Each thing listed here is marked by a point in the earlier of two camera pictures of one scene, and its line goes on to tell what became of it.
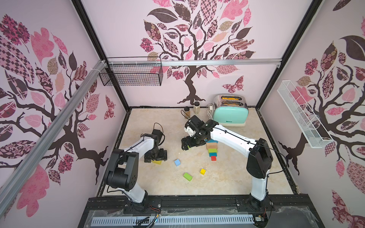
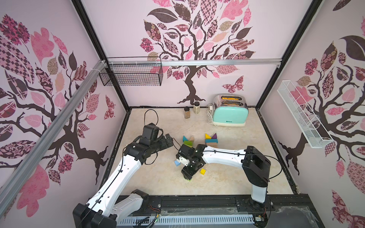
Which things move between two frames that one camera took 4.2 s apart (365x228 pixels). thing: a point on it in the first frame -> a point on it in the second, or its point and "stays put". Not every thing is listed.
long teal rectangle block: x=212 y=141 stays put
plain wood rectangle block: x=211 y=144 stays put
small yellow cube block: x=203 y=171 stays put
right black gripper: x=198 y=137 -> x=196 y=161
